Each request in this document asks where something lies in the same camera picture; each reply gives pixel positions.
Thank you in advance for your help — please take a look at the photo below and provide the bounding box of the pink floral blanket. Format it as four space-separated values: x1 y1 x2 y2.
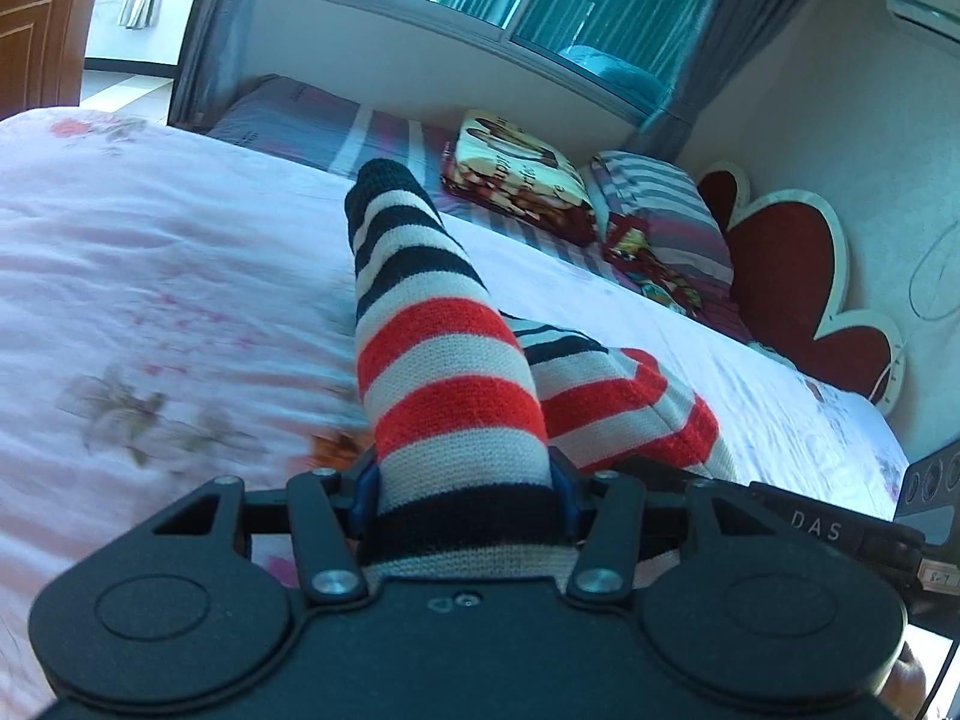
0 108 913 720

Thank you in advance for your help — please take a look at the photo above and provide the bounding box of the purple striped pillow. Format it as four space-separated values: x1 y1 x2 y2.
580 151 737 302

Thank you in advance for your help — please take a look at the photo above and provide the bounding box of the red heart-shaped headboard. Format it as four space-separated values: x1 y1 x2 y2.
693 160 905 415

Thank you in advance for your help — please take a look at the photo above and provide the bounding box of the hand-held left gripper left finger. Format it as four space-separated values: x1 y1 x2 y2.
150 456 380 610

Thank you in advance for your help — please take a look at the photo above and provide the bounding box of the printed red cream pillow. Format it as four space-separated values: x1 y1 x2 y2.
439 108 602 247

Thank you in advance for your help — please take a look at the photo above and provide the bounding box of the large sliding window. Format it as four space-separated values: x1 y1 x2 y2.
292 0 734 127

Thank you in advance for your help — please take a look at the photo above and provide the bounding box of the striped knit sweater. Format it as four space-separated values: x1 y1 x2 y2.
343 159 740 587

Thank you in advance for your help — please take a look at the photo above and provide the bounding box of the purple striped bed sheet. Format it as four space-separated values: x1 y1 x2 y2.
205 73 754 342

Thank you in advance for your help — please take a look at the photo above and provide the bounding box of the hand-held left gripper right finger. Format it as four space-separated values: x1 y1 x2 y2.
550 448 760 610

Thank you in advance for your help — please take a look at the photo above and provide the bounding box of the colourful printed cloth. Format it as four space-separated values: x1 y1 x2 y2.
603 213 707 317

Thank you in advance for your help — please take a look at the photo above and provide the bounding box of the grey curtain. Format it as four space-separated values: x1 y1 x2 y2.
643 0 857 167
168 0 250 130

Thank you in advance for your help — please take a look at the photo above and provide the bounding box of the person's right hand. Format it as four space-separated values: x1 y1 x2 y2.
883 640 934 720

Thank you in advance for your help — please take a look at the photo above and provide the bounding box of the brown wooden door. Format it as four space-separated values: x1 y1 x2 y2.
0 0 103 122

